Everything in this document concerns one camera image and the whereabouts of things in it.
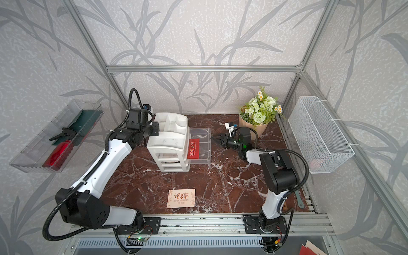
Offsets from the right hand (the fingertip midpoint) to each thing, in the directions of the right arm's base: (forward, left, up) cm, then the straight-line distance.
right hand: (212, 138), depth 87 cm
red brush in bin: (-22, +56, +20) cm, 64 cm away
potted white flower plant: (+9, -25, +11) cm, 29 cm away
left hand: (+2, +30, +10) cm, 31 cm away
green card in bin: (-5, +57, +19) cm, 61 cm away
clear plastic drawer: (+10, +6, -9) cm, 15 cm away
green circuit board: (-44, +32, -15) cm, 57 cm away
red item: (-1, +11, -8) cm, 14 cm away
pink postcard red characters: (-27, +17, -16) cm, 36 cm away
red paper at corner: (-49, -40, -16) cm, 65 cm away
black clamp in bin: (-11, +59, +20) cm, 64 cm away
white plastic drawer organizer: (-11, +20, +8) cm, 24 cm away
